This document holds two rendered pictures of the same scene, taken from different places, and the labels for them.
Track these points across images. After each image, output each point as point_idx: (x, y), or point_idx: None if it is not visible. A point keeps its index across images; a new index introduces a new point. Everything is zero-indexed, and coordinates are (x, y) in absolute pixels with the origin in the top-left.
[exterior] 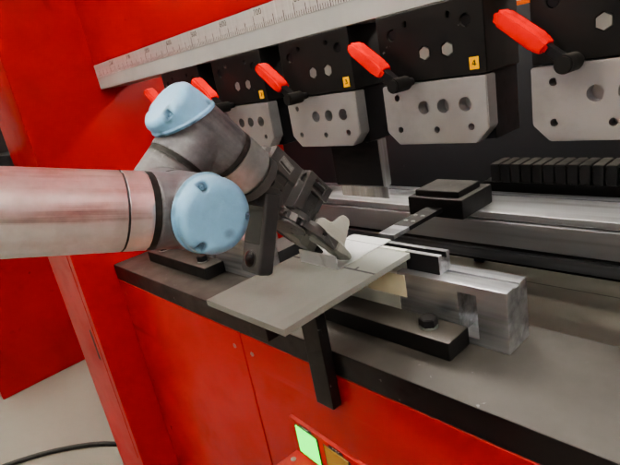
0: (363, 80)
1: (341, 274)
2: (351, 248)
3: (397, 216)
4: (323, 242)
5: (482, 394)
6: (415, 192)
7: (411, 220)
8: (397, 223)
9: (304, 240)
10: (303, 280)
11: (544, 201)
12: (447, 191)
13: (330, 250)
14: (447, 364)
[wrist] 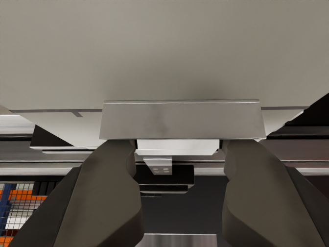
0: None
1: (65, 92)
2: (172, 140)
3: (223, 156)
4: (54, 210)
5: None
6: (187, 188)
7: (161, 169)
8: (169, 166)
9: (233, 175)
10: (125, 19)
11: None
12: (151, 191)
13: (100, 160)
14: None
